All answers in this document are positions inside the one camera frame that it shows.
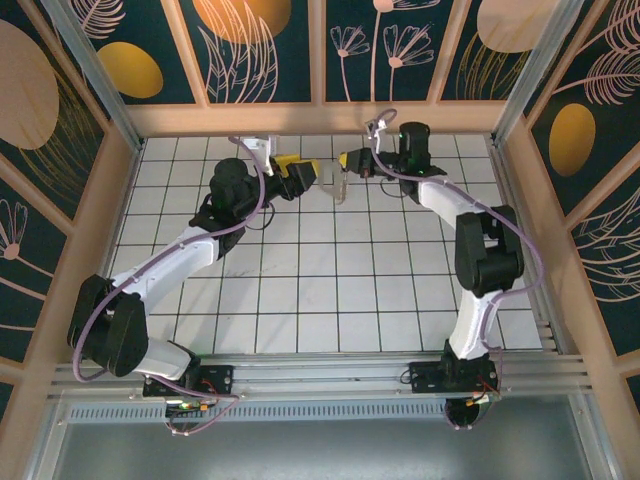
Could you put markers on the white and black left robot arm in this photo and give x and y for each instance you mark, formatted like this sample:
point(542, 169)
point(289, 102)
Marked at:
point(175, 255)

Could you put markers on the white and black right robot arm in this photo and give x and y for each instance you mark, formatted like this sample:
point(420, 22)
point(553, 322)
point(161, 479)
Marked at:
point(470, 325)

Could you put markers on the grey metal panel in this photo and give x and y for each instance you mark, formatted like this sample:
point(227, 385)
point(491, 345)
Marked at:
point(320, 450)

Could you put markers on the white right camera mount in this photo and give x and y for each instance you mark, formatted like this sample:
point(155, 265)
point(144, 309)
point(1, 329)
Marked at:
point(380, 142)

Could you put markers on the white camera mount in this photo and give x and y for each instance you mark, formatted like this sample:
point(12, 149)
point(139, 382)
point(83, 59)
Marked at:
point(262, 160)
point(380, 142)

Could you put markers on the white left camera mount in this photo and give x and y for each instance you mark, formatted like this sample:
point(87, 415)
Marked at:
point(262, 160)

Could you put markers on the aluminium side rail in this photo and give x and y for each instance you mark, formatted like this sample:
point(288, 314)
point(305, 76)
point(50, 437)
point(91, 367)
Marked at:
point(520, 200)

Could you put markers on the aluminium corner post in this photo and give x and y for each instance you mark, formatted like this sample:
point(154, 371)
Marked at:
point(100, 85)
point(525, 75)

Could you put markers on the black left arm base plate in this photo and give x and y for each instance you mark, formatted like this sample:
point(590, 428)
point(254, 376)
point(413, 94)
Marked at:
point(220, 375)

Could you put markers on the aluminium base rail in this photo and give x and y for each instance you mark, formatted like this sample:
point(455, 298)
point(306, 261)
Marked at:
point(320, 372)

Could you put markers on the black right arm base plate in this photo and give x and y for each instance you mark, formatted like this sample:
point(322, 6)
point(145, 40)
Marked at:
point(425, 377)

